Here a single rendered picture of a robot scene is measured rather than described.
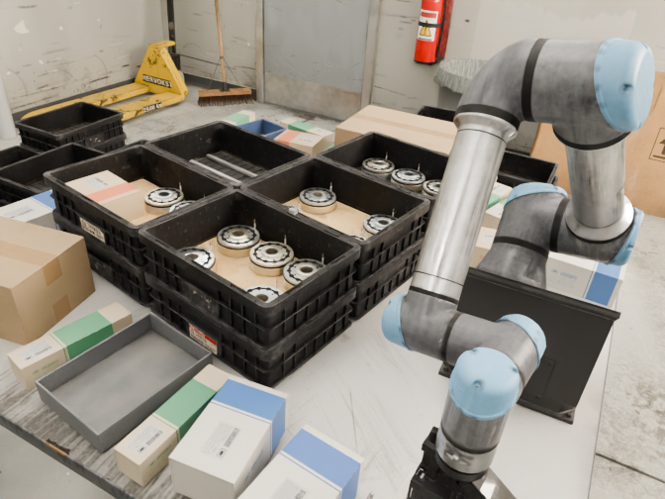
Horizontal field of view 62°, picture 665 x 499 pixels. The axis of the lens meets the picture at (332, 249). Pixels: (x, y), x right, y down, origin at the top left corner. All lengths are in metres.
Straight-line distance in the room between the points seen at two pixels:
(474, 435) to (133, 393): 0.73
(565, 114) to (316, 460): 0.65
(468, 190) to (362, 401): 0.54
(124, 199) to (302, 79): 3.44
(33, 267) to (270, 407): 0.61
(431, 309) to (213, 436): 0.44
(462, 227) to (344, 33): 3.78
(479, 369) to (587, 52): 0.44
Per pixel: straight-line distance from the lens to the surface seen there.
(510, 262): 1.15
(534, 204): 1.19
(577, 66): 0.82
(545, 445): 1.20
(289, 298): 1.04
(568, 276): 1.60
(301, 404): 1.15
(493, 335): 0.76
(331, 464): 0.96
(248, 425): 1.00
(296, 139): 2.15
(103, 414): 1.18
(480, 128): 0.84
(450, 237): 0.80
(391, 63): 4.41
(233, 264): 1.30
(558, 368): 1.17
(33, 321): 1.36
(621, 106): 0.81
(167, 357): 1.26
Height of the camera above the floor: 1.56
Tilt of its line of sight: 33 degrees down
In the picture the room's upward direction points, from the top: 4 degrees clockwise
